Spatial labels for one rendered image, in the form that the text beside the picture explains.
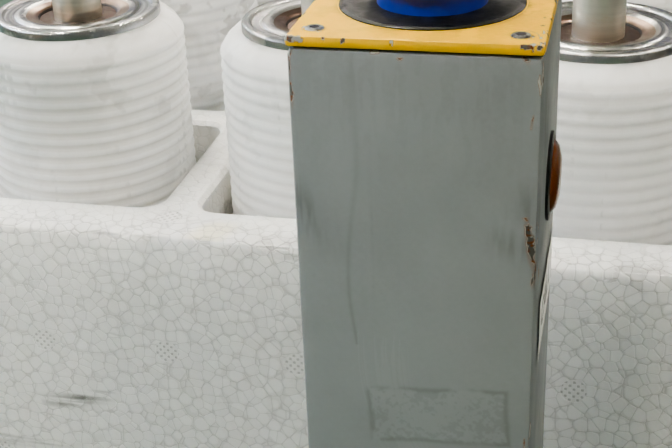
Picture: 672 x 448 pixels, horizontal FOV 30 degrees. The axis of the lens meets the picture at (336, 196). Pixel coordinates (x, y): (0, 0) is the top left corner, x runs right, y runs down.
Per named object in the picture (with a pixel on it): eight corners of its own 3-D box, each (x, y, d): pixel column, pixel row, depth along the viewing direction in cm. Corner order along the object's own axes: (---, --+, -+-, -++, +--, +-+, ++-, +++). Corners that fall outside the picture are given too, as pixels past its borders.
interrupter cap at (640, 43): (486, 22, 56) (486, 7, 56) (648, 8, 57) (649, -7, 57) (539, 78, 49) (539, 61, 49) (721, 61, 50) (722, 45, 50)
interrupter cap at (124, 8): (-33, 45, 56) (-36, 30, 55) (35, -4, 62) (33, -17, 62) (129, 50, 54) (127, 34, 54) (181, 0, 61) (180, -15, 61)
